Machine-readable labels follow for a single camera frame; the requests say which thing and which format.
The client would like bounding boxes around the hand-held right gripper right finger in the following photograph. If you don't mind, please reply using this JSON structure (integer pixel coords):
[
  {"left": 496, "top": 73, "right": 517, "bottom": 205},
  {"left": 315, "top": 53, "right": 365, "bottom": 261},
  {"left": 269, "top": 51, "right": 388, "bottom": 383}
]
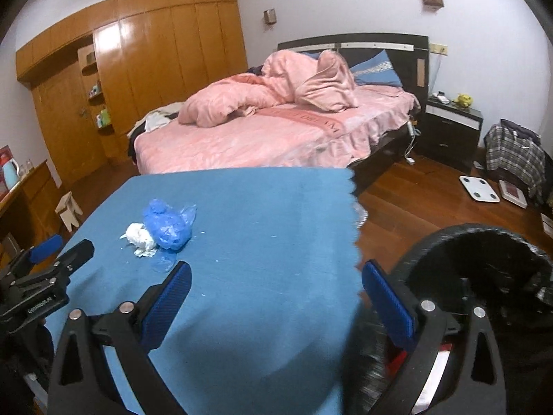
[{"left": 360, "top": 260, "right": 507, "bottom": 415}]

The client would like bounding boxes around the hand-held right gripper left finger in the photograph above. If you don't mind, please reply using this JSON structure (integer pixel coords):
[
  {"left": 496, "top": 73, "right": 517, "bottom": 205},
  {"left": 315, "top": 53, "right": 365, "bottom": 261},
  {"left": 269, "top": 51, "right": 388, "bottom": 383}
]
[{"left": 48, "top": 260, "right": 194, "bottom": 415}]

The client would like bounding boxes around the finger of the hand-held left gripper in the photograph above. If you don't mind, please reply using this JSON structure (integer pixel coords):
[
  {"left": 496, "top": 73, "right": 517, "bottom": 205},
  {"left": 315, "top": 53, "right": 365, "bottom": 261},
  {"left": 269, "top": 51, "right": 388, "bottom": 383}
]
[
  {"left": 0, "top": 234, "right": 63, "bottom": 277},
  {"left": 11, "top": 239, "right": 95, "bottom": 288}
]

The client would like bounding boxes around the white tissue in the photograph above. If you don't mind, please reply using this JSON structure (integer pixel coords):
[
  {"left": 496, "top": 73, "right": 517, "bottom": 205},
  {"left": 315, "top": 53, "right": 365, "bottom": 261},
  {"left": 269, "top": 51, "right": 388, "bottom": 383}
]
[{"left": 120, "top": 222, "right": 158, "bottom": 257}]

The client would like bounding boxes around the blue plastic bag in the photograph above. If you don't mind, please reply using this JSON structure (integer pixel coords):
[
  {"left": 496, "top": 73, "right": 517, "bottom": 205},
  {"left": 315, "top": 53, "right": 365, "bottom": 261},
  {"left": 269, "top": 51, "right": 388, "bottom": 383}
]
[{"left": 142, "top": 199, "right": 197, "bottom": 251}]

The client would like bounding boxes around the black trash bin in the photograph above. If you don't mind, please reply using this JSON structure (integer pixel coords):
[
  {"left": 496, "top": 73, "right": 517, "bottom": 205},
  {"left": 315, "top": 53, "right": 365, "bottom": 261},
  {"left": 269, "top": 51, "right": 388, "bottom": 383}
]
[{"left": 358, "top": 223, "right": 553, "bottom": 415}]

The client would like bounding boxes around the small blue plastic scrap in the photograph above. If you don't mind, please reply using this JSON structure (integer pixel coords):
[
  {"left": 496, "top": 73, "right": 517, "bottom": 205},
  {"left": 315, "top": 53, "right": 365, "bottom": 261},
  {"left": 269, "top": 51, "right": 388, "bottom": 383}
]
[{"left": 151, "top": 253, "right": 177, "bottom": 273}]

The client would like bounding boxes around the white wooden stool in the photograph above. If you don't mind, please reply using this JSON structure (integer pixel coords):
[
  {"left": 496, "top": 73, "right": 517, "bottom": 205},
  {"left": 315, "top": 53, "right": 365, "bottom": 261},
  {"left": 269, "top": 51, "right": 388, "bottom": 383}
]
[{"left": 55, "top": 191, "right": 84, "bottom": 230}]

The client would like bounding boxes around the wooden sideboard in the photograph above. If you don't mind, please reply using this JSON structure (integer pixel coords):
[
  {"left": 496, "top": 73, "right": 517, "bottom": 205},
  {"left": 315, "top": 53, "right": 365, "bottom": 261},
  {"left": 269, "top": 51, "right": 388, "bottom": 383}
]
[{"left": 0, "top": 160, "right": 61, "bottom": 269}]

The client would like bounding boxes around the light blue kettle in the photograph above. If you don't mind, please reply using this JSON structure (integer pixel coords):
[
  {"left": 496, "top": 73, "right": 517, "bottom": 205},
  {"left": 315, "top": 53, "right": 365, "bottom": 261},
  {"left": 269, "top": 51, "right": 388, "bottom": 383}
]
[{"left": 0, "top": 158, "right": 21, "bottom": 191}]

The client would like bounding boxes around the blue tablecloth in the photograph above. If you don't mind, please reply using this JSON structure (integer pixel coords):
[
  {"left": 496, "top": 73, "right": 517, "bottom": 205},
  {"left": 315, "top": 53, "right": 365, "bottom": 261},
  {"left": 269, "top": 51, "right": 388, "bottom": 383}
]
[{"left": 43, "top": 168, "right": 364, "bottom": 415}]

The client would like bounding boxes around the dark clothing pile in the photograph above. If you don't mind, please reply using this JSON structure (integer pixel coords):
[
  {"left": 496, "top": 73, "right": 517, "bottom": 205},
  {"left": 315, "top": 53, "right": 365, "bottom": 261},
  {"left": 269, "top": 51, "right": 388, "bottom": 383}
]
[{"left": 126, "top": 121, "right": 145, "bottom": 165}]

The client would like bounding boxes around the white bathroom scale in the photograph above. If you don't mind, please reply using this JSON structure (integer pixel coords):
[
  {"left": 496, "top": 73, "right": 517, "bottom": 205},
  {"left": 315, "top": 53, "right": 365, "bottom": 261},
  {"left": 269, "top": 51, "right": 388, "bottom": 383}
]
[{"left": 459, "top": 175, "right": 501, "bottom": 203}]

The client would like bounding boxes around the white garment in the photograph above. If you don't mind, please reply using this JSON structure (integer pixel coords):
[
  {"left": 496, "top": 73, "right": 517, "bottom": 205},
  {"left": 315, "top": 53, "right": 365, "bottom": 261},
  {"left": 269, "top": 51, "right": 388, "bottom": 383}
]
[{"left": 144, "top": 112, "right": 170, "bottom": 132}]

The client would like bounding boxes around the white flat box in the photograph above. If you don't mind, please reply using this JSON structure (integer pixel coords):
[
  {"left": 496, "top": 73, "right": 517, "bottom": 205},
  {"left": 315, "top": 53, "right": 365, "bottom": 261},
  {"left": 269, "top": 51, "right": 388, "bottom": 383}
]
[{"left": 499, "top": 179, "right": 528, "bottom": 209}]

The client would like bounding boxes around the black nightstand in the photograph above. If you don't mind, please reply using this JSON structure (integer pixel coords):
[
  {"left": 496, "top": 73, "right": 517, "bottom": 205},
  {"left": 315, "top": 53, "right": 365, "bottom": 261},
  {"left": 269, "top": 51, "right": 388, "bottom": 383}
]
[{"left": 415, "top": 97, "right": 484, "bottom": 174}]

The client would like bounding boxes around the bed with pink sheet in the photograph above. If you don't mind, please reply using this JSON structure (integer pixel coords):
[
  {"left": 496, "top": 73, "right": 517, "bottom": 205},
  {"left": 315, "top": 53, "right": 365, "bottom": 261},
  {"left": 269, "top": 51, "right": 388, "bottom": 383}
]
[{"left": 134, "top": 84, "right": 422, "bottom": 174}]

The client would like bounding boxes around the pink duvet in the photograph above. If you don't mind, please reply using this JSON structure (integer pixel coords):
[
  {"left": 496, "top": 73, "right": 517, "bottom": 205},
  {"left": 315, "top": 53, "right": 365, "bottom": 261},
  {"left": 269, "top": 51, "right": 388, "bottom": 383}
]
[{"left": 178, "top": 49, "right": 360, "bottom": 128}]

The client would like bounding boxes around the wooden wardrobe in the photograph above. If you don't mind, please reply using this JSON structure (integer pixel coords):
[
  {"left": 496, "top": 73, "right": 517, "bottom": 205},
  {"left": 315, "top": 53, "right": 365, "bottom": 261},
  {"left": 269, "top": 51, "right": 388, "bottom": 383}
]
[{"left": 15, "top": 0, "right": 249, "bottom": 186}]

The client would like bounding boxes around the blue pillow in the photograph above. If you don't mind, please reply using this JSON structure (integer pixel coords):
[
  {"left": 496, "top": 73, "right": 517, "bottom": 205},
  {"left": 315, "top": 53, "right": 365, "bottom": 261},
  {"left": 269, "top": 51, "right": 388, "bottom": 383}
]
[{"left": 349, "top": 49, "right": 403, "bottom": 88}]

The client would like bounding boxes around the black bed frame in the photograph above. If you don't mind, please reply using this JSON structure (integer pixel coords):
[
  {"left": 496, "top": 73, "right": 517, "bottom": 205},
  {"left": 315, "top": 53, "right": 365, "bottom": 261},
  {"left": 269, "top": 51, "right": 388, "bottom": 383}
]
[{"left": 276, "top": 32, "right": 430, "bottom": 195}]

